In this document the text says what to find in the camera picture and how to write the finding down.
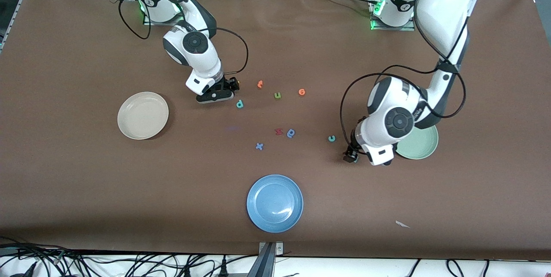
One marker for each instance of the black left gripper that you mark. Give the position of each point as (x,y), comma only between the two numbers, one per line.
(351,153)

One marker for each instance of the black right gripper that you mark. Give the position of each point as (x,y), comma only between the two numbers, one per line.
(229,83)

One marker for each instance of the teal foam letter p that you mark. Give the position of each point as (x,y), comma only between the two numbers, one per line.
(239,104)

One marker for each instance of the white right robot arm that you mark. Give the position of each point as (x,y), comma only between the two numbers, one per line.
(193,44)

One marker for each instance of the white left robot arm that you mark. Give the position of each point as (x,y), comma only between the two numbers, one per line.
(398,122)

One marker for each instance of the blue foam letter a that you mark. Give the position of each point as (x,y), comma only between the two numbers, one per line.
(291,133)

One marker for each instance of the blue foam letter x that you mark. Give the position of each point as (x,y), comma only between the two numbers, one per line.
(259,146)

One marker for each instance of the green round plate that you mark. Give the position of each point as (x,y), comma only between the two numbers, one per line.
(424,146)

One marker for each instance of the white paper scrap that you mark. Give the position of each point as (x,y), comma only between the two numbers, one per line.
(402,224)

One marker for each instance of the blue round plate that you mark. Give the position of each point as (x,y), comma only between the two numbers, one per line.
(274,203)

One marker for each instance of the beige round plate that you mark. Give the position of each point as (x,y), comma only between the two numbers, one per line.
(143,115)

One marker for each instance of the black power plug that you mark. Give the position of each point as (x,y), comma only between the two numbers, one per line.
(223,268)

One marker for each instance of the brown table cover sheet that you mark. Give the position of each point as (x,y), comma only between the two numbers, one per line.
(86,182)

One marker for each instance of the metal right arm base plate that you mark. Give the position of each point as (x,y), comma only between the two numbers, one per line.
(150,22)

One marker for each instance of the silver metal edge bracket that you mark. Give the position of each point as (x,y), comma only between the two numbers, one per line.
(279,249)

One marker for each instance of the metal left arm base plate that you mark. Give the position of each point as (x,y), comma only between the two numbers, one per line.
(387,29)

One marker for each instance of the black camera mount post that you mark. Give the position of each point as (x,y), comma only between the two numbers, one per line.
(263,264)

